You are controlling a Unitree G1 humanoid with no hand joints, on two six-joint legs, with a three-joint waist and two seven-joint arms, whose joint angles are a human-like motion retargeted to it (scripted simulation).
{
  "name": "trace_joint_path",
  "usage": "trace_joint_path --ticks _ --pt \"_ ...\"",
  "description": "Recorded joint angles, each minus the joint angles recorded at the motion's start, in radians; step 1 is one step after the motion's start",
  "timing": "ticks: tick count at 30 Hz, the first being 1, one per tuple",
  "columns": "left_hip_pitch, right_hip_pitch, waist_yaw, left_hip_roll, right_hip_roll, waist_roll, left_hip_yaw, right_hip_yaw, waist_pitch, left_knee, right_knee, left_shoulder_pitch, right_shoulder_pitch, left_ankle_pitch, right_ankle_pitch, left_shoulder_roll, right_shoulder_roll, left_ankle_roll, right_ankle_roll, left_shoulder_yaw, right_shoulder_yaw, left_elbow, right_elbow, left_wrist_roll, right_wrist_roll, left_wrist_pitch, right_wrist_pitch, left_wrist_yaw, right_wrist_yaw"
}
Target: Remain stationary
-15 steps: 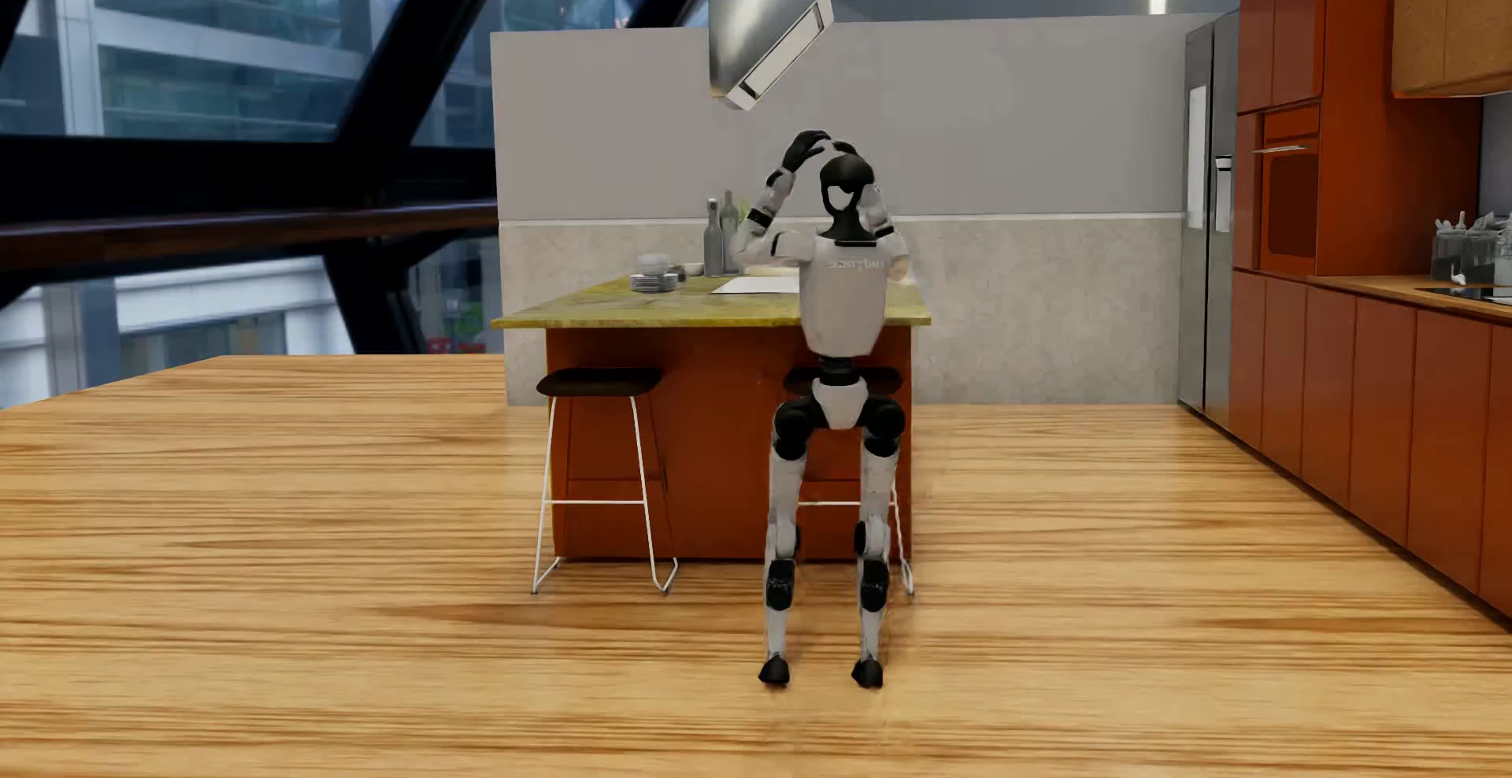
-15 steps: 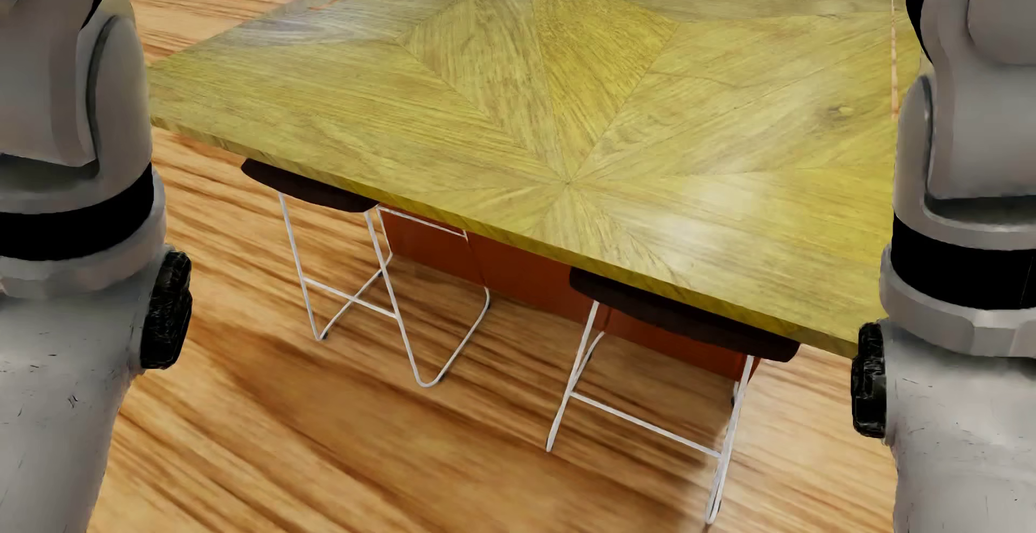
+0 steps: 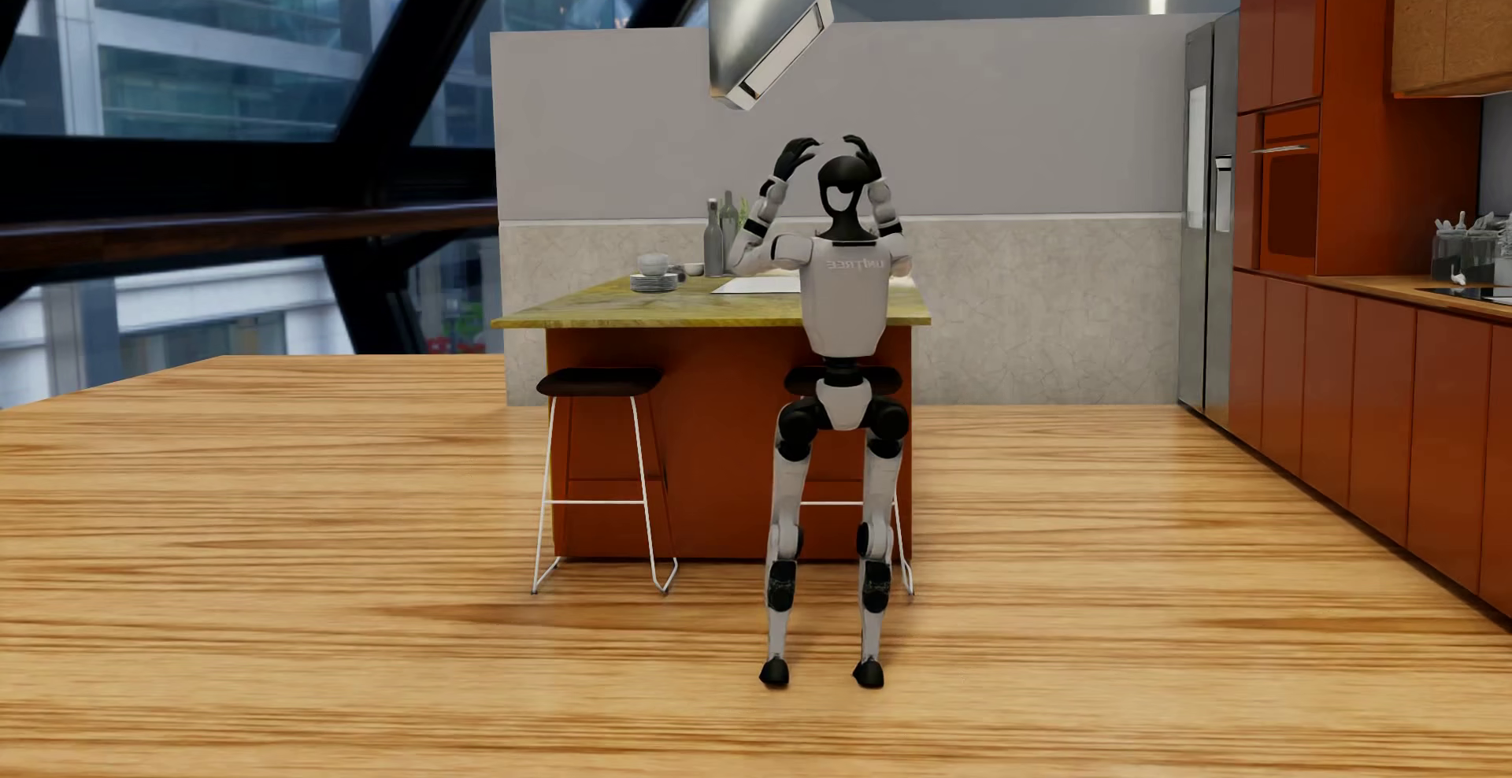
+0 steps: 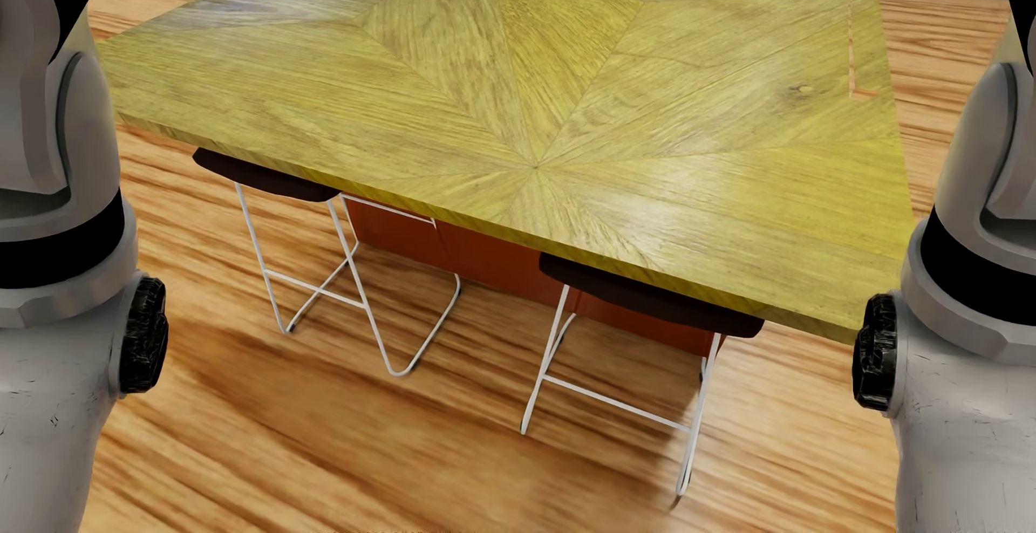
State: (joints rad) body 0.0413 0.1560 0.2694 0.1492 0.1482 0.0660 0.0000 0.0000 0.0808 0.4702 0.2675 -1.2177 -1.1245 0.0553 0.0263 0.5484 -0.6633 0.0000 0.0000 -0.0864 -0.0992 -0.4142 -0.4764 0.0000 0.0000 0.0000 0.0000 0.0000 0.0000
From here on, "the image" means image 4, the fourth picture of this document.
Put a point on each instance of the red-orange table base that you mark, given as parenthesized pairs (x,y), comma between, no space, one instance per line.
(486,262)

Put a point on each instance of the yellow wooden table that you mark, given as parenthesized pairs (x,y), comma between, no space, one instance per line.
(534,96)

